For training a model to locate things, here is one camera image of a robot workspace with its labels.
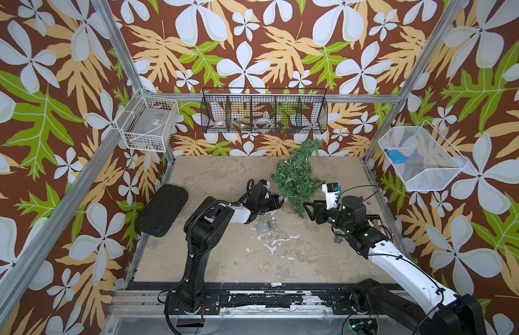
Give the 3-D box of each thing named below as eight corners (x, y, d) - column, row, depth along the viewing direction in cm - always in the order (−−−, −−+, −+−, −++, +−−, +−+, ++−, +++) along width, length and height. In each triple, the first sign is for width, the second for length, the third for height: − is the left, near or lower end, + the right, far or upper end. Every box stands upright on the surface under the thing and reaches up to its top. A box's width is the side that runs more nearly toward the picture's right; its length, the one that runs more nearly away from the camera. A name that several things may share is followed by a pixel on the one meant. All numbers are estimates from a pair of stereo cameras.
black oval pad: (140, 237, 92) (133, 231, 87) (157, 192, 108) (152, 184, 102) (177, 237, 92) (172, 231, 87) (189, 192, 108) (185, 184, 102)
